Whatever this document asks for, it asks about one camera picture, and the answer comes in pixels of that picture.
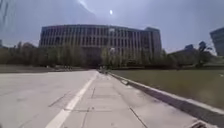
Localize grey concrete slab pavement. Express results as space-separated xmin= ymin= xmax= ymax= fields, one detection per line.
xmin=0 ymin=69 xmax=219 ymax=128

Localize white painted line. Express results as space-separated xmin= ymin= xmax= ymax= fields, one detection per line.
xmin=44 ymin=71 xmax=100 ymax=128

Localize dark grass strip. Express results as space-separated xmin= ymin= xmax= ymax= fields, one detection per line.
xmin=0 ymin=64 xmax=88 ymax=74

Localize tall glass building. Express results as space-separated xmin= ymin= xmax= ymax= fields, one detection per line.
xmin=209 ymin=26 xmax=224 ymax=57

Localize grey concrete kerb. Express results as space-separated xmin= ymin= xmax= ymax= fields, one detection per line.
xmin=108 ymin=71 xmax=224 ymax=128

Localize row of trees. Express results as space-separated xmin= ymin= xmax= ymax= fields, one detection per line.
xmin=0 ymin=41 xmax=224 ymax=70

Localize green grass lawn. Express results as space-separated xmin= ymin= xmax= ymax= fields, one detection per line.
xmin=111 ymin=68 xmax=224 ymax=110

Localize large curved multi-storey building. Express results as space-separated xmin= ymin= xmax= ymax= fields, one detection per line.
xmin=38 ymin=23 xmax=163 ymax=68

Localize distant low building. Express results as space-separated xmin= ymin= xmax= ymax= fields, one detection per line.
xmin=168 ymin=44 xmax=201 ymax=66

